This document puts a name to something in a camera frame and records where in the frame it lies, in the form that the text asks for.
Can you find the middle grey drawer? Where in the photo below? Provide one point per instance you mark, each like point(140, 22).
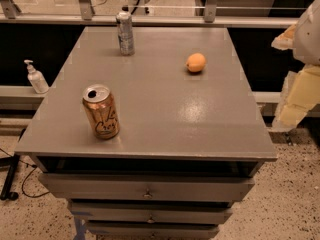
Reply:
point(150, 213)

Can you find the silver slim can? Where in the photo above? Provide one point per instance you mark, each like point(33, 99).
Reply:
point(125, 33)

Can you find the white pump bottle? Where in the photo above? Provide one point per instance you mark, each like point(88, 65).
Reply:
point(36, 78)

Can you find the top grey drawer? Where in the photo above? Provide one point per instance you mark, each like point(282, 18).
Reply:
point(149, 188)

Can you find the grey drawer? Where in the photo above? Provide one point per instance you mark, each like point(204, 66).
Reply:
point(150, 213)
point(153, 231)
point(149, 188)

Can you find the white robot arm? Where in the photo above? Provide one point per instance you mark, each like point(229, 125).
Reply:
point(301, 89)

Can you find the orange fruit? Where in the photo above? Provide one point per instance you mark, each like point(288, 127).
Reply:
point(196, 62)

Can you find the metal glass railing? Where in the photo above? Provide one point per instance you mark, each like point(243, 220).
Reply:
point(102, 12)

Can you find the grey drawer cabinet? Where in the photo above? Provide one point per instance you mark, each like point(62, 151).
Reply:
point(172, 122)

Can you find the bottom grey drawer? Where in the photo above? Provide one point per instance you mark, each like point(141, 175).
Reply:
point(153, 231)

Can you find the orange LaCroix can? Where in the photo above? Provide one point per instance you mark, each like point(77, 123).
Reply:
point(100, 108)

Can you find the black stand leg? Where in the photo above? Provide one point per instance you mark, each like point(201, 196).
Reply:
point(10, 163)

